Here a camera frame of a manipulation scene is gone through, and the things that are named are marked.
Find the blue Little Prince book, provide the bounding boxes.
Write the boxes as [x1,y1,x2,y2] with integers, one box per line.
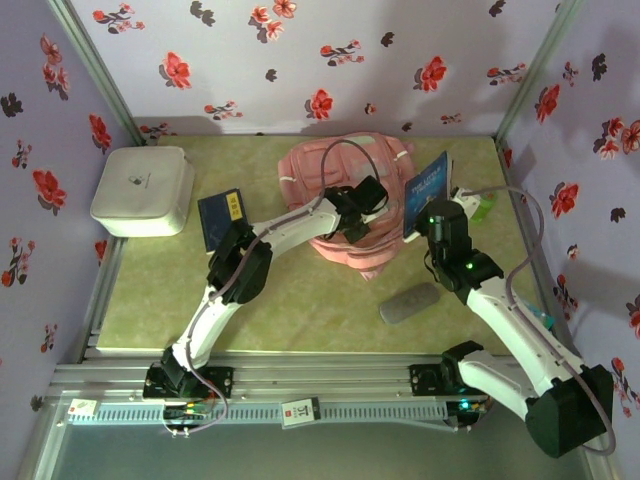
[402,150,454,244]

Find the pink backpack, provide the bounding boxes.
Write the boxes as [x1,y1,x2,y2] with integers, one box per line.
[277,131,416,282]

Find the grey pencil case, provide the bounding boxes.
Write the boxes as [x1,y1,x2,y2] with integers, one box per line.
[378,282,441,326]

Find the dark blue notebook yellow label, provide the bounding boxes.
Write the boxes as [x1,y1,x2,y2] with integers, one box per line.
[197,187,249,254]

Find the green plastic bottle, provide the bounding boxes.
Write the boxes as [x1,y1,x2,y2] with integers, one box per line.
[469,192,500,224]

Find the green marbled table mat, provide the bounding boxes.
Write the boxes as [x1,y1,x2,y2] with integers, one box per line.
[96,135,557,354]

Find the white label card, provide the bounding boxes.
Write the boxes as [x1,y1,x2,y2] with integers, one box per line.
[280,396,321,429]

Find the white storage box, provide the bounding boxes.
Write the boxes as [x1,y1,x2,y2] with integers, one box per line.
[89,146,196,239]

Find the small white red box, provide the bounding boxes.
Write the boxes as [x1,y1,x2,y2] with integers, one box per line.
[68,398,99,420]

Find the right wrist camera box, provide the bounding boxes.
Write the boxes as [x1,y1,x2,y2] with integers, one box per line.
[451,186,482,207]

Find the left arm grey cable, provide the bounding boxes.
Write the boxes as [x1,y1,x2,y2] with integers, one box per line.
[162,139,381,439]

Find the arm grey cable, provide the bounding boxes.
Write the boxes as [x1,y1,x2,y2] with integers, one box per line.
[449,184,617,456]
[162,139,381,439]

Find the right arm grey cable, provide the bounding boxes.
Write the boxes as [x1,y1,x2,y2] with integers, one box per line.
[449,184,617,456]

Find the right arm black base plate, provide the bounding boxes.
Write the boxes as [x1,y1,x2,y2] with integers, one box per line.
[408,363,500,399]

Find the small circuit board with wires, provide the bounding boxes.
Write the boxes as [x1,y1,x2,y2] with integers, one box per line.
[163,403,211,421]
[447,398,489,431]

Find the aluminium mounting rail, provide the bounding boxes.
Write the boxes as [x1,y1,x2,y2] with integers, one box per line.
[47,352,601,401]

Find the aluminium corner post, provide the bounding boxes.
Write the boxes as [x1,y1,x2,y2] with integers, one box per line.
[47,0,147,146]
[494,0,586,144]

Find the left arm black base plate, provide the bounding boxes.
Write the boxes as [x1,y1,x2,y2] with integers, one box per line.
[143,366,235,401]

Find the grey slotted cable duct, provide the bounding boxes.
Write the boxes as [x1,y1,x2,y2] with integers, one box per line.
[67,402,449,426]

